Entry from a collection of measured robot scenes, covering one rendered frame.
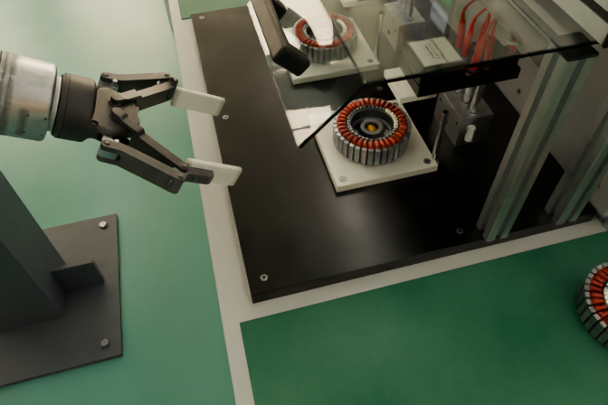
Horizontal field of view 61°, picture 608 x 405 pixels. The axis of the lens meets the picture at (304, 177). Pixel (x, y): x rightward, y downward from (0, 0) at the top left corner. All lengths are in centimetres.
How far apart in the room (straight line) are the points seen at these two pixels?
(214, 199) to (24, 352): 96
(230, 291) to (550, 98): 42
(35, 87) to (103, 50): 188
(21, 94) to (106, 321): 103
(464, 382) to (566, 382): 11
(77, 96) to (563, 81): 49
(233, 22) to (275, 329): 63
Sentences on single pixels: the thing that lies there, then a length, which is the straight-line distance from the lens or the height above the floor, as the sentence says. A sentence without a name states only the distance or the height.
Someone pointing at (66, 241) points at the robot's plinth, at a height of 2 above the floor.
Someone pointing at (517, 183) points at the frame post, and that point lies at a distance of 62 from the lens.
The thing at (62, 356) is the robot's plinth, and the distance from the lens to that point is 155.
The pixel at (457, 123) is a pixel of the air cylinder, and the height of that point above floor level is 81.
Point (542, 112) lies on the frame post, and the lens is 55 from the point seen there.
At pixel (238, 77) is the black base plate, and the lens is 91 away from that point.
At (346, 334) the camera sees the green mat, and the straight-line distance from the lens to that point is 63.
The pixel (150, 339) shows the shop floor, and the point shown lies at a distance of 151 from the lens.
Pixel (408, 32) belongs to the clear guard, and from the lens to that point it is 48.
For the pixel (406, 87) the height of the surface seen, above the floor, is 88.
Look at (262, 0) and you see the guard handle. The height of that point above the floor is 106.
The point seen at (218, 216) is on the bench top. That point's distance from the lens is 73.
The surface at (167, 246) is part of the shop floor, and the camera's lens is 165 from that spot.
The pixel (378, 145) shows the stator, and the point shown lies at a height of 82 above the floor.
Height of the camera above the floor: 132
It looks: 49 degrees down
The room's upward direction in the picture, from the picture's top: 2 degrees counter-clockwise
